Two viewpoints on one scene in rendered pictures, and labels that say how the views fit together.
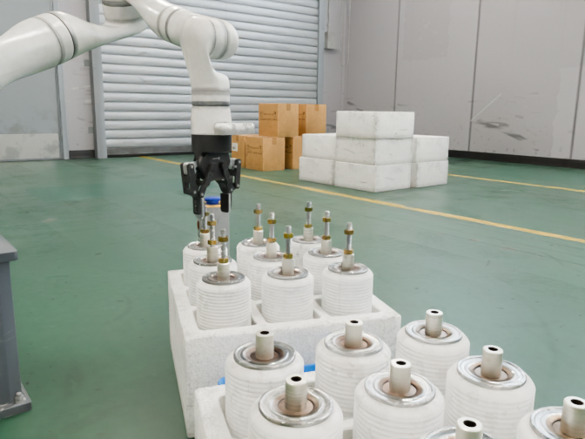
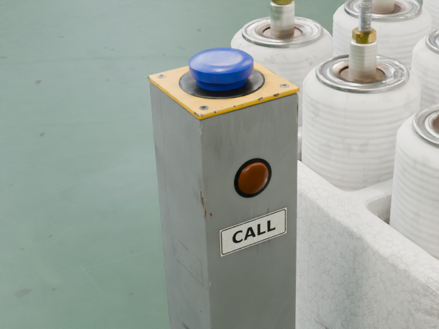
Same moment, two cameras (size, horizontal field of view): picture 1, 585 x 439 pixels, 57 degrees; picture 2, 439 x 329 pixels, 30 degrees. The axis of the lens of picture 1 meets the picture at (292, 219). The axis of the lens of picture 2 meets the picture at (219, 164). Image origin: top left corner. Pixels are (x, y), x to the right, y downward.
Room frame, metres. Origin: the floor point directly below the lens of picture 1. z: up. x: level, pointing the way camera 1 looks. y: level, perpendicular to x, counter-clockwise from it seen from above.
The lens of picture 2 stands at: (1.40, 0.66, 0.52)
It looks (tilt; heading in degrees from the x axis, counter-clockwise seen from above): 29 degrees down; 259
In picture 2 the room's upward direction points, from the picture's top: 2 degrees counter-clockwise
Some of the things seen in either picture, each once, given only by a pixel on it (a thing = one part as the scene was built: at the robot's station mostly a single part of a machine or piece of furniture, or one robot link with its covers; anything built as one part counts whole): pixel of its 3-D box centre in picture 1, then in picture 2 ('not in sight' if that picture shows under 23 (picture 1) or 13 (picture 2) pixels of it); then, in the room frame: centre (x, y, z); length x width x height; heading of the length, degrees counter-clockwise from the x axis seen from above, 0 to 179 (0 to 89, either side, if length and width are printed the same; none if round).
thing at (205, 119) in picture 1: (218, 117); not in sight; (1.00, 0.14, 0.53); 0.11 x 0.09 x 0.06; 53
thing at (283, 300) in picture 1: (287, 320); not in sight; (0.94, 0.01, 0.16); 0.10 x 0.10 x 0.18
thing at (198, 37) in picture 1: (205, 62); not in sight; (1.01, 0.16, 0.63); 0.09 x 0.07 x 0.15; 136
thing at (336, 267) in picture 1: (347, 268); not in sight; (0.97, -0.11, 0.25); 0.08 x 0.08 x 0.01
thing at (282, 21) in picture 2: (308, 234); (282, 19); (1.20, -0.04, 0.26); 0.02 x 0.02 x 0.03
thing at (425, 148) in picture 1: (412, 147); not in sight; (4.14, -0.91, 0.27); 0.39 x 0.39 x 0.18; 40
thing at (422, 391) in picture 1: (399, 388); not in sight; (0.53, -0.12, 0.25); 0.08 x 0.08 x 0.01
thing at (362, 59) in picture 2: (258, 237); (362, 59); (1.16, 0.08, 0.26); 0.02 x 0.02 x 0.03
